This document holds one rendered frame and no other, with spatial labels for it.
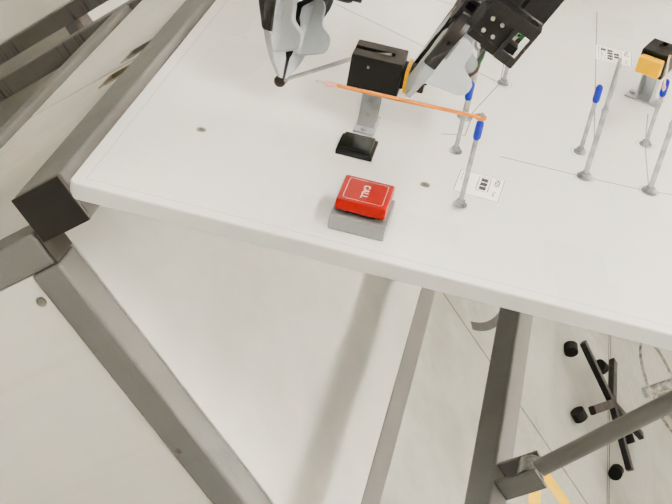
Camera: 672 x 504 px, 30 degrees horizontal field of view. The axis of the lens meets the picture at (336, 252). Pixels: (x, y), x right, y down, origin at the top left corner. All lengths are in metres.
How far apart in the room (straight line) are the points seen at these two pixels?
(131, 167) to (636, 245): 0.52
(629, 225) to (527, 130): 0.20
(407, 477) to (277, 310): 1.99
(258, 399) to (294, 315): 0.18
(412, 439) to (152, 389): 2.35
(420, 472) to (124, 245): 2.34
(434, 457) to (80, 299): 2.53
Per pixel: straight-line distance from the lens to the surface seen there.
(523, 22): 1.30
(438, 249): 1.22
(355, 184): 1.22
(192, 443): 1.38
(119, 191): 1.23
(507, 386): 1.66
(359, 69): 1.36
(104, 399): 1.39
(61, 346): 1.36
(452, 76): 1.33
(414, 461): 3.63
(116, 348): 1.33
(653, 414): 1.45
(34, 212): 1.27
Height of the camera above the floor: 1.59
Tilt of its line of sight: 26 degrees down
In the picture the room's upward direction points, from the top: 66 degrees clockwise
